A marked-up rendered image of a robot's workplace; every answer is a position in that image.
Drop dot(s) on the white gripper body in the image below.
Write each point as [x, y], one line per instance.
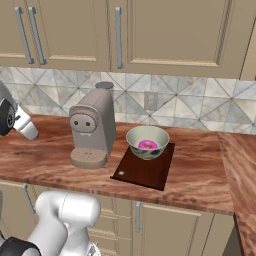
[30, 129]

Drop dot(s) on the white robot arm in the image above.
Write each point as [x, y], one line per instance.
[56, 220]

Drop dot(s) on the white bowl with blue pattern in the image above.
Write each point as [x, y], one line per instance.
[146, 133]

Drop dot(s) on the pink frosted donut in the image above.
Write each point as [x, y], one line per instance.
[148, 144]

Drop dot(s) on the dark brown wooden tray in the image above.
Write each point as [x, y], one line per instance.
[146, 171]

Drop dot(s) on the beige coffee machine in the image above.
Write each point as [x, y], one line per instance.
[96, 123]

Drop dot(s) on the beige base cupboard door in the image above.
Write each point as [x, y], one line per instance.
[15, 210]
[170, 233]

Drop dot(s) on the beige drawer front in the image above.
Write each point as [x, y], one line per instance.
[116, 204]
[113, 246]
[113, 224]

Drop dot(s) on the beige wall cupboard door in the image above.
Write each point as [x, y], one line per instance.
[180, 30]
[8, 30]
[73, 30]

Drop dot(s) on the beige wall outlet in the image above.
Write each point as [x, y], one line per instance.
[150, 101]

